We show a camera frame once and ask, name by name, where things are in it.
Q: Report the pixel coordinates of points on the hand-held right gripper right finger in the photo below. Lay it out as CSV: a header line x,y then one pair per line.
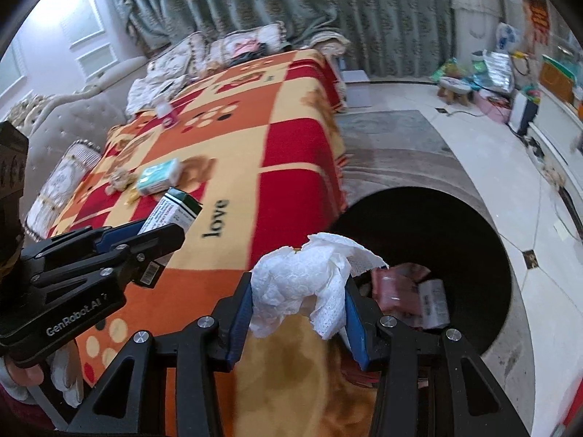
x,y
360,337

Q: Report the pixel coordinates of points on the white crumpled cloth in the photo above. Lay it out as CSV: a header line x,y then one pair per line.
x,y
152,91

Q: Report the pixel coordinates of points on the crumpled brown paper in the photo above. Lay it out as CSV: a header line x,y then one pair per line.
x,y
120,180

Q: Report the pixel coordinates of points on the person's left hand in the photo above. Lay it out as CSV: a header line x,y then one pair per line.
x,y
66,373

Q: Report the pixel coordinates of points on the red and yellow printed blanket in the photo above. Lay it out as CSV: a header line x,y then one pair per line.
x,y
282,164

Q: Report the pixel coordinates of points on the orange box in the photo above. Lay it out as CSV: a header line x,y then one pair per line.
x,y
555,79

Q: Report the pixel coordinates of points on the silver foil bag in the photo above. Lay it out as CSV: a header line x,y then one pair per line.
x,y
498,70

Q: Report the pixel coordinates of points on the silver white pillow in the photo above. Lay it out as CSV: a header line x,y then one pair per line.
x,y
177,57

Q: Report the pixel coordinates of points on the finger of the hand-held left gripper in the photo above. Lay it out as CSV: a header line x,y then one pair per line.
x,y
118,234
155,241

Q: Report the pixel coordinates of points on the pink storage box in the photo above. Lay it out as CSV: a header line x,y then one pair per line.
x,y
492,104

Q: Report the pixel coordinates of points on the pink print pillow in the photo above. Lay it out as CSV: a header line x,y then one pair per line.
x,y
246,45

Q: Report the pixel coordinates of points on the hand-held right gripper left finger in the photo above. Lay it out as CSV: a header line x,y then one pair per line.
x,y
239,327

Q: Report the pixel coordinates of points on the small yellow wrapper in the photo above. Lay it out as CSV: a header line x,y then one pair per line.
x,y
132,196

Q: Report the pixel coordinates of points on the white striped bolster pillow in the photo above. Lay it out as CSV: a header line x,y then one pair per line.
x,y
59,186

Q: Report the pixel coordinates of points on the pink packet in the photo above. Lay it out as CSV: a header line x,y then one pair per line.
x,y
394,291

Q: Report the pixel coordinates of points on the small patterned stool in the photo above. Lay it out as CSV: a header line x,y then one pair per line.
x,y
455,86

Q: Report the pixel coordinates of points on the white tissue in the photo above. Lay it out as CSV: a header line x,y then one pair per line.
x,y
296,277

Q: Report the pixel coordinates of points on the white bottle with pink label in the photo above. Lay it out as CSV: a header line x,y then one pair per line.
x,y
167,116

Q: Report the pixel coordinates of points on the green tissue packet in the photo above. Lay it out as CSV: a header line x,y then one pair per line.
x,y
157,177

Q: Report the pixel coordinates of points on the green patterned curtain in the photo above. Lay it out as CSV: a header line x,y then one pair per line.
x,y
387,18

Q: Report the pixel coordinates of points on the grey floor rug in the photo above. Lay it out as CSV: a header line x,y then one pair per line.
x,y
387,132

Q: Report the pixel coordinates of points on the white low cabinet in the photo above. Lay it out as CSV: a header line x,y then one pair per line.
x,y
553,136

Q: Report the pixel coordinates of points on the green and white medicine box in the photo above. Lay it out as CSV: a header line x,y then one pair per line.
x,y
175,211

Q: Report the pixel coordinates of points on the black trash bin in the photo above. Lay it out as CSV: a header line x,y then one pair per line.
x,y
455,236

